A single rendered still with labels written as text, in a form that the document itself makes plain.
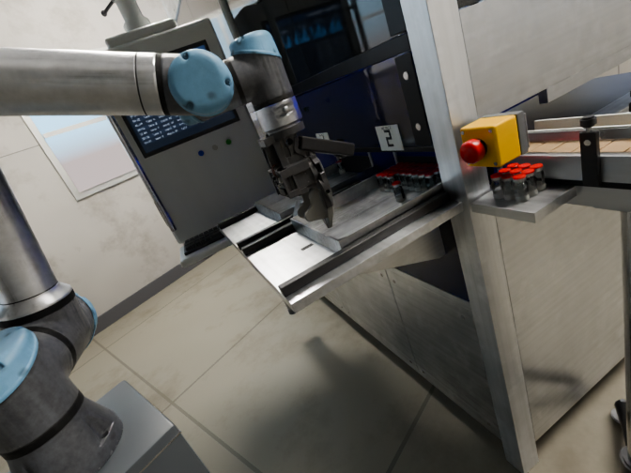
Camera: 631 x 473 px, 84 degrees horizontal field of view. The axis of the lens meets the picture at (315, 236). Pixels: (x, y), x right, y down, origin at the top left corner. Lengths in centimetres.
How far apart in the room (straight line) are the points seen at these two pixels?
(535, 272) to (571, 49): 49
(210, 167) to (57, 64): 106
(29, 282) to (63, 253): 275
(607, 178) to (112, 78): 72
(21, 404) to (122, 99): 44
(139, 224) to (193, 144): 219
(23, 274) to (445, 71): 78
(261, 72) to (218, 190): 97
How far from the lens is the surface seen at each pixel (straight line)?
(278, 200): 124
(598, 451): 143
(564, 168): 75
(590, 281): 121
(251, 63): 63
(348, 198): 96
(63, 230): 349
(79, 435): 71
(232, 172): 154
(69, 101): 53
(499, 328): 95
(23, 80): 54
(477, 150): 65
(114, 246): 358
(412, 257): 83
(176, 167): 153
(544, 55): 91
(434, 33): 70
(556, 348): 118
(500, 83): 80
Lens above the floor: 118
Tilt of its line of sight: 22 degrees down
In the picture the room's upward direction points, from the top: 22 degrees counter-clockwise
